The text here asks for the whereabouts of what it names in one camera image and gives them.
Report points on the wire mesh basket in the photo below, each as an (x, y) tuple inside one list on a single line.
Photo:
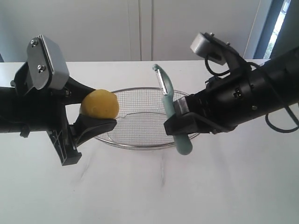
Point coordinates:
[(140, 121)]

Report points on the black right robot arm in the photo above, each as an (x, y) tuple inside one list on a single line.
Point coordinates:
[(274, 85)]

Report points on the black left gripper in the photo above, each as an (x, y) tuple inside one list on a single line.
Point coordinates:
[(44, 111)]

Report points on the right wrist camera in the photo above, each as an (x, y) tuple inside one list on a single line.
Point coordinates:
[(209, 47)]

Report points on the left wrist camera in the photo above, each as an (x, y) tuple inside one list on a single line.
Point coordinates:
[(46, 63)]

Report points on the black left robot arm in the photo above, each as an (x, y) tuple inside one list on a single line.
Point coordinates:
[(4, 101)]

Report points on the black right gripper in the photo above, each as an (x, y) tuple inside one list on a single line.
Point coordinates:
[(215, 109)]

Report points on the yellow lemon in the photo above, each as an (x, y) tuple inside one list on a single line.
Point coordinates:
[(100, 104)]

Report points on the teal handled peeler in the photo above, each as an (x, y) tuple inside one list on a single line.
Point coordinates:
[(182, 141)]

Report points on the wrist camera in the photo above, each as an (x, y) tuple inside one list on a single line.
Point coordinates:
[(209, 47), (46, 63)]

